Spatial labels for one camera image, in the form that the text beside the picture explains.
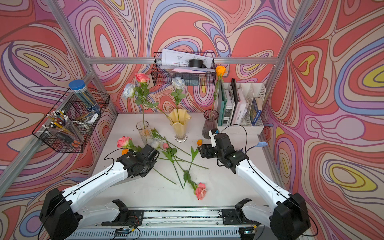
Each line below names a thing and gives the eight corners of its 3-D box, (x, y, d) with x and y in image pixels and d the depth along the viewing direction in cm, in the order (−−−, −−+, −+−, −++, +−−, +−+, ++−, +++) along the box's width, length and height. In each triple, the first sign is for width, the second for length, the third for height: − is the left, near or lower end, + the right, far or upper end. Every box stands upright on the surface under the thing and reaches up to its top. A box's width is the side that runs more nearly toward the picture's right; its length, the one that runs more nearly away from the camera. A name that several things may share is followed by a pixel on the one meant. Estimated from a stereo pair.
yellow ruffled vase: (171, 144, 103) (166, 124, 86) (172, 130, 111) (169, 108, 94) (190, 144, 103) (189, 124, 86) (190, 130, 111) (189, 108, 94)
